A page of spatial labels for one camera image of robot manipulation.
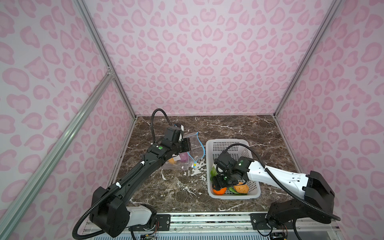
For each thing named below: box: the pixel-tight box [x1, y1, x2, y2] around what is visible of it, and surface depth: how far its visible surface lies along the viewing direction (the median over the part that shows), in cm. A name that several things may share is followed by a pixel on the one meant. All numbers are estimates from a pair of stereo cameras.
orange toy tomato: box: [213, 187, 227, 195], surface depth 80 cm
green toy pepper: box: [228, 187, 247, 196], surface depth 82 cm
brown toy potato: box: [234, 182, 250, 194], surface depth 81 cm
